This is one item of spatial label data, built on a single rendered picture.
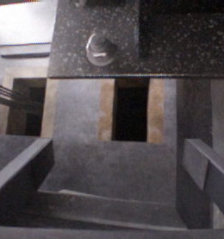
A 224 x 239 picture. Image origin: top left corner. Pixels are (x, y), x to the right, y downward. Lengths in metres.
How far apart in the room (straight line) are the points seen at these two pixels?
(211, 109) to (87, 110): 0.76
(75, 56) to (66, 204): 0.40
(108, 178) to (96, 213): 0.42
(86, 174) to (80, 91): 0.46
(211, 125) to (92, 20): 0.22
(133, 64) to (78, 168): 0.77
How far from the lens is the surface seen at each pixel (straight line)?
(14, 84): 1.23
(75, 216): 0.53
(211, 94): 0.25
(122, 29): 0.27
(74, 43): 0.27
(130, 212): 0.49
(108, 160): 0.90
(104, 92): 0.94
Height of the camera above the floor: 0.88
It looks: 78 degrees down
